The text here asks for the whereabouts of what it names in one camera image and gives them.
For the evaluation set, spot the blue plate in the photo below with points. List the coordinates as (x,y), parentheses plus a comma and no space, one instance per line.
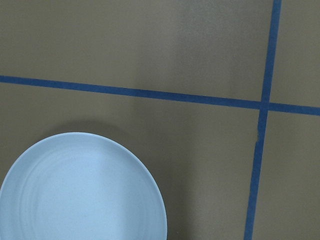
(80,186)

